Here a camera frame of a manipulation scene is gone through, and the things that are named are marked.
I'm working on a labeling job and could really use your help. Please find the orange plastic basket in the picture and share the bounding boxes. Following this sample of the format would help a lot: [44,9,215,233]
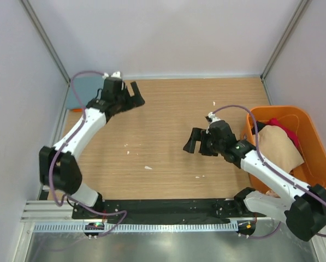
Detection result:
[240,105,326,189]

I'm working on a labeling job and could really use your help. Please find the right aluminium corner post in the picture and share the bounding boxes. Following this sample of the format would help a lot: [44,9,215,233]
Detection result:
[260,0,311,82]

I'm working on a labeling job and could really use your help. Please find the beige t shirt in basket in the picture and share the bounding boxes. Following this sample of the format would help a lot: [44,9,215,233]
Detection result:
[257,126,304,173]

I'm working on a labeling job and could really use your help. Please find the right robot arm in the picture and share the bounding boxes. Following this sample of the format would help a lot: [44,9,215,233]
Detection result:
[183,118,326,241]

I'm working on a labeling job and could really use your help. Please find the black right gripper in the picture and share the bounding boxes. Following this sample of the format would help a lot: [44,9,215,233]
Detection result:
[183,127,224,156]

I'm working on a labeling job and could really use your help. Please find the white slotted cable duct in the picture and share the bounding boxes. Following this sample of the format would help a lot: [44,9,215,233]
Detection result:
[33,221,238,233]

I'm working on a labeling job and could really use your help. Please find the red t shirt in basket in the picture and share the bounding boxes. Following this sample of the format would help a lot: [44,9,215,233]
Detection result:
[268,118,300,148]

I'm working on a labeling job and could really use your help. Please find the left aluminium corner post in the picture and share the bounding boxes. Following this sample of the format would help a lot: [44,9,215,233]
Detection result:
[19,0,70,84]

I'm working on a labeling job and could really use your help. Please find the black garment in basket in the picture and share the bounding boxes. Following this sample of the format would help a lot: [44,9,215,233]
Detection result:
[251,121,267,135]

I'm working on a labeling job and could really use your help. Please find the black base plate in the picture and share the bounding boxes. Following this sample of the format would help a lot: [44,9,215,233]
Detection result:
[71,198,267,225]

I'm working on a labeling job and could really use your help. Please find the aluminium corner post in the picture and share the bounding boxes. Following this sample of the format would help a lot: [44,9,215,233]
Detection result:
[260,0,311,82]
[19,0,70,84]

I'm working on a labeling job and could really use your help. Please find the blue grey t shirt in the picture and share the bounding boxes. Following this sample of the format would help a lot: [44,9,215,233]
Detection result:
[66,75,104,110]

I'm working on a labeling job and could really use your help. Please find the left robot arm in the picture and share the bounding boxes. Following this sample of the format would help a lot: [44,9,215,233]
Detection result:
[39,76,145,218]

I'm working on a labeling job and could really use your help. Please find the aluminium frame rail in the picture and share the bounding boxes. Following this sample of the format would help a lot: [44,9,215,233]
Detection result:
[21,200,73,222]

